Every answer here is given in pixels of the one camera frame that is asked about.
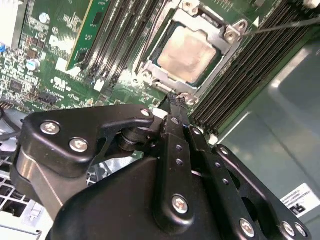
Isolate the thin metal locking lever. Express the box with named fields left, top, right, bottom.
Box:
left=238, top=18, right=320, bottom=38

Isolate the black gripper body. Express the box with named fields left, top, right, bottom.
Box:
left=49, top=155, right=241, bottom=240

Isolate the metal socket cover frame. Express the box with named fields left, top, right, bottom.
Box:
left=143, top=14, right=241, bottom=95

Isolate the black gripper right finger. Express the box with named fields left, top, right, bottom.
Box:
left=176, top=95, right=313, bottom=240

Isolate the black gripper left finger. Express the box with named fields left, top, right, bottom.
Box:
left=9, top=93, right=197, bottom=230

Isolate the silver square CPU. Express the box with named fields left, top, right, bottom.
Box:
left=156, top=24, right=223, bottom=85

